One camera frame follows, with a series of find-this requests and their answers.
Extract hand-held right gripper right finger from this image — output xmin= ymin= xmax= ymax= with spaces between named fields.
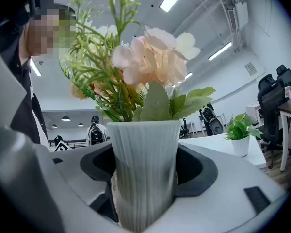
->
xmin=160 ymin=143 xmax=288 ymax=231

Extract small green potted plant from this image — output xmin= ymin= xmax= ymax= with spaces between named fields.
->
xmin=224 ymin=113 xmax=265 ymax=158

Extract black mesh office chair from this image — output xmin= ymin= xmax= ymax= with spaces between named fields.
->
xmin=257 ymin=79 xmax=291 ymax=169
xmin=276 ymin=64 xmax=291 ymax=99

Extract pink flowers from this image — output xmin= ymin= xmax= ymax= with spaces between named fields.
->
xmin=59 ymin=0 xmax=216 ymax=230

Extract white ceiling air unit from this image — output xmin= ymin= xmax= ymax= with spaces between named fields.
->
xmin=226 ymin=1 xmax=249 ymax=31

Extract person's body in black shirt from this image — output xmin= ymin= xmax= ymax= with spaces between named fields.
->
xmin=9 ymin=3 xmax=77 ymax=149

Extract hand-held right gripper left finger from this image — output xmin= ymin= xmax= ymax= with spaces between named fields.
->
xmin=49 ymin=141 xmax=118 ymax=223

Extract white wall sign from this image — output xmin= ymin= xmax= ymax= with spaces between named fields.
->
xmin=244 ymin=62 xmax=257 ymax=76

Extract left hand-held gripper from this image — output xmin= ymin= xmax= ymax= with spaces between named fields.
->
xmin=53 ymin=139 xmax=73 ymax=153

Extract black metal railing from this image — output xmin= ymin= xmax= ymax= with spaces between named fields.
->
xmin=48 ymin=137 xmax=111 ymax=150

